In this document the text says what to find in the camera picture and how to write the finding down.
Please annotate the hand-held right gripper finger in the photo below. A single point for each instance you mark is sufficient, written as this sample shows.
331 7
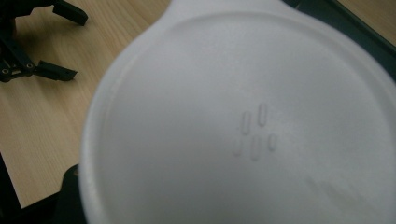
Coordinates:
73 199

